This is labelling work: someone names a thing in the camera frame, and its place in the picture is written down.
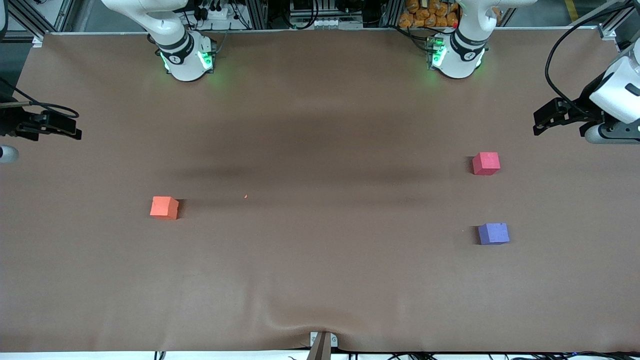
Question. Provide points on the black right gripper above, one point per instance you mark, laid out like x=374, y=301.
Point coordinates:
x=11, y=123

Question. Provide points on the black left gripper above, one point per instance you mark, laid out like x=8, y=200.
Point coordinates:
x=583, y=111

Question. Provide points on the orange foam block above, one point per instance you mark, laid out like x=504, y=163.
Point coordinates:
x=163, y=207

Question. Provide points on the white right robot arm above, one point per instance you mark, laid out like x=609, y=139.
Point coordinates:
x=182, y=57

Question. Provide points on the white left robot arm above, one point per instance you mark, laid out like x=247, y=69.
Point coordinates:
x=462, y=57

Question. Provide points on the red foam block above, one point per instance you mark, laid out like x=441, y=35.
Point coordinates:
x=486, y=163

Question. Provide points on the purple foam block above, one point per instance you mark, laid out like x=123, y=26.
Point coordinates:
x=493, y=233

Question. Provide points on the orange packets pile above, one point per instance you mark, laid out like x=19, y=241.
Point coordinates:
x=425, y=15

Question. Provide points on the white power strip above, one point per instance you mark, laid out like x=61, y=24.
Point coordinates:
x=215, y=13

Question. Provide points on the white connector block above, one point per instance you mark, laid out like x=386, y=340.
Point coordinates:
x=335, y=23

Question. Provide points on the white corner bracket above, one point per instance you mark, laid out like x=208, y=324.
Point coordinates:
x=37, y=41
x=608, y=32

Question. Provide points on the aluminium frame strut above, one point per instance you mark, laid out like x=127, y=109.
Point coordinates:
x=612, y=20
x=27, y=19

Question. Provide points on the aluminium frame post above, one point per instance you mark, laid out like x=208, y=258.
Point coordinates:
x=259, y=14
x=393, y=12

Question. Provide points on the silver table edge rail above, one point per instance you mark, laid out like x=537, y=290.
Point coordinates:
x=300, y=30

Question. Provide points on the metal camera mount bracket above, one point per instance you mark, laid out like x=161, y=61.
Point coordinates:
x=322, y=347

